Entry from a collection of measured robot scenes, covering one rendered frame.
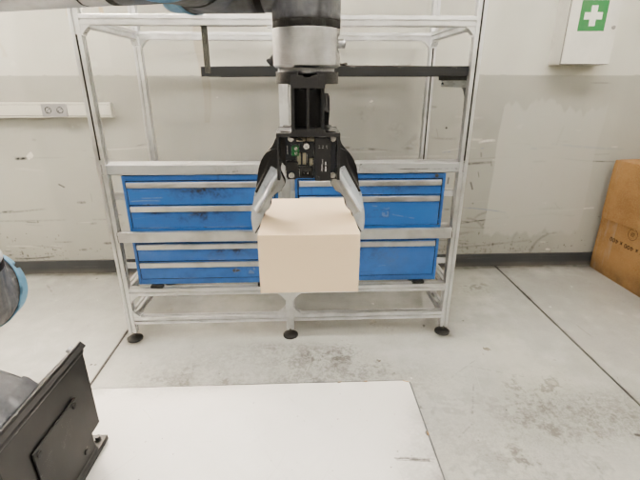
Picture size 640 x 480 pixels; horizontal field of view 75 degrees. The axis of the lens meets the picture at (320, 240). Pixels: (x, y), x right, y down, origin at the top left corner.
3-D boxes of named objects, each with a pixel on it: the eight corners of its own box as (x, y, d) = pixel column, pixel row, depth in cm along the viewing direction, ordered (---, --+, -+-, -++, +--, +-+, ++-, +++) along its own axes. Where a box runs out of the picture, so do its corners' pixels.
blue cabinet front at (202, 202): (140, 283, 213) (121, 175, 193) (281, 281, 216) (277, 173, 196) (138, 286, 210) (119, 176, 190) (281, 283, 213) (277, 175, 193)
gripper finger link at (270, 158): (245, 186, 53) (282, 127, 51) (246, 183, 54) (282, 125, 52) (276, 205, 54) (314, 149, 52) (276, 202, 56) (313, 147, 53)
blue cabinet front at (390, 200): (296, 280, 216) (294, 173, 196) (433, 278, 219) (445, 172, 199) (296, 283, 213) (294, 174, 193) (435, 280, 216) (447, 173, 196)
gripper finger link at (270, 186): (230, 232, 51) (270, 170, 48) (236, 217, 56) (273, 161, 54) (251, 246, 51) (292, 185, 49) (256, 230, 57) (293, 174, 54)
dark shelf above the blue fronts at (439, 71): (220, 80, 221) (219, 68, 219) (444, 80, 225) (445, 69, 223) (201, 80, 179) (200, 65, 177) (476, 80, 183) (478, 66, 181)
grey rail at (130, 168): (108, 170, 198) (106, 161, 196) (459, 168, 205) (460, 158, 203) (98, 175, 189) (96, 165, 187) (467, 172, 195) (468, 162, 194)
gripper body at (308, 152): (274, 186, 47) (270, 70, 43) (278, 170, 55) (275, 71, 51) (342, 186, 47) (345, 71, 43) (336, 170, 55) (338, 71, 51)
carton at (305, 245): (270, 245, 66) (268, 198, 63) (346, 243, 66) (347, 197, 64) (260, 292, 51) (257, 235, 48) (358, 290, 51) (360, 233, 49)
